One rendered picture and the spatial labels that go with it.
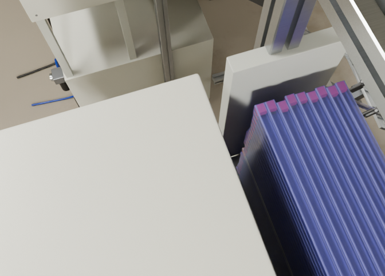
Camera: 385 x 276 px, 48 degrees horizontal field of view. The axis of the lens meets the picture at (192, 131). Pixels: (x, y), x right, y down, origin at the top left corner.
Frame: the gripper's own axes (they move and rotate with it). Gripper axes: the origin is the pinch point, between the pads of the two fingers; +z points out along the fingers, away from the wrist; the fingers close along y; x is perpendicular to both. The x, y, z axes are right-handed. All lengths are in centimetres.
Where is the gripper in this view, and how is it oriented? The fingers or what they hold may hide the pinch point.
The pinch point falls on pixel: (358, 101)
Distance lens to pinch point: 146.4
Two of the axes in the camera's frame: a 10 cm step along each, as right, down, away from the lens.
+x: 5.5, 1.9, 8.1
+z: -7.9, 4.2, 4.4
